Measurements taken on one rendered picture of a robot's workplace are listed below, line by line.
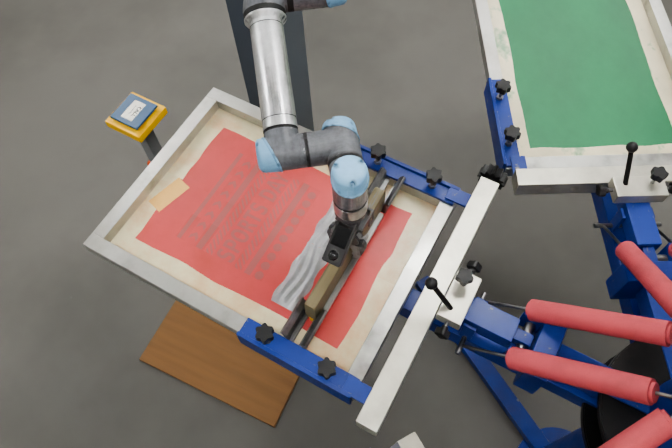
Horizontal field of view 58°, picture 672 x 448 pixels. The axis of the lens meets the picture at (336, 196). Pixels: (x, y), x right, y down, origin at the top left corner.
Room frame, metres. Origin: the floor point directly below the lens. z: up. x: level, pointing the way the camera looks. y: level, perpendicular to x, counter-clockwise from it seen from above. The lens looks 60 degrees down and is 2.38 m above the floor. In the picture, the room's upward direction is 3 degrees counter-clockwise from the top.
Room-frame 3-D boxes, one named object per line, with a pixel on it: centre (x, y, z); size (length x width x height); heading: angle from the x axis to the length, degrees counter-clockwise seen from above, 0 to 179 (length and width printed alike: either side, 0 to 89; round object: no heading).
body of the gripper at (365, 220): (0.65, -0.03, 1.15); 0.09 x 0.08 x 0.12; 148
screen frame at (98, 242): (0.74, 0.17, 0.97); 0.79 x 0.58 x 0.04; 58
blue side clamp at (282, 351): (0.38, 0.11, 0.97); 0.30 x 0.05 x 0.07; 58
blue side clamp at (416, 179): (0.85, -0.19, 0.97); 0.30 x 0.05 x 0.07; 58
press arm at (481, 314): (0.45, -0.31, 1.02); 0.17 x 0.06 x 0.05; 58
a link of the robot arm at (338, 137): (0.75, 0.00, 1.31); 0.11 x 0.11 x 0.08; 6
